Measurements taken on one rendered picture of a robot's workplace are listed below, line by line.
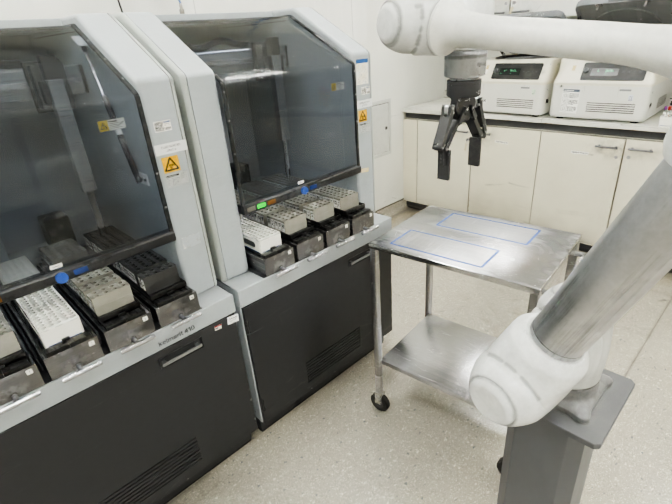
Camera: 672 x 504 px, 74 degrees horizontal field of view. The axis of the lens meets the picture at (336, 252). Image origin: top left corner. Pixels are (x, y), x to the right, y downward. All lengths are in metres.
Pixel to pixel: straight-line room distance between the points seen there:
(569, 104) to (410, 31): 2.54
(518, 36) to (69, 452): 1.51
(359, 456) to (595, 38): 1.60
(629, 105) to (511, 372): 2.54
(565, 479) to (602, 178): 2.35
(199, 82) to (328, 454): 1.45
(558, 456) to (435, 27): 0.99
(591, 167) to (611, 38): 2.50
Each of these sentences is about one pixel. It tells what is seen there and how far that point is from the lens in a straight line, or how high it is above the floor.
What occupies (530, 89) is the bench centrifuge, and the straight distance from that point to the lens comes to 3.44.
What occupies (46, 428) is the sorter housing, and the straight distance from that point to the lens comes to 1.52.
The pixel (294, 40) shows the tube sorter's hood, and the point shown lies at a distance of 1.92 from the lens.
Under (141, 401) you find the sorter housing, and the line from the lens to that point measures 1.59.
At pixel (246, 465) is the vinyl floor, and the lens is 2.00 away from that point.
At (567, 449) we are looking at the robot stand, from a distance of 1.26.
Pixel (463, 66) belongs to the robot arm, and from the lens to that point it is 1.05.
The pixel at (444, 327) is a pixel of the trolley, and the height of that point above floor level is 0.28.
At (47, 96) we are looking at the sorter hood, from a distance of 1.37.
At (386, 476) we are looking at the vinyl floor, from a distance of 1.90.
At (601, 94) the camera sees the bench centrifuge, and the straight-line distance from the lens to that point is 3.30.
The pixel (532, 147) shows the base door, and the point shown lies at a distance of 3.49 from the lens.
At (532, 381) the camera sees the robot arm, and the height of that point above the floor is 0.92.
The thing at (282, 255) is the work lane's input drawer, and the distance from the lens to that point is 1.66.
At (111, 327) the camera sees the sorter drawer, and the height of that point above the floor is 0.81.
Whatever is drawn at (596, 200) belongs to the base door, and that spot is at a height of 0.41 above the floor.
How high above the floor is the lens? 1.51
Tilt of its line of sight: 26 degrees down
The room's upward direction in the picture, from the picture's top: 4 degrees counter-clockwise
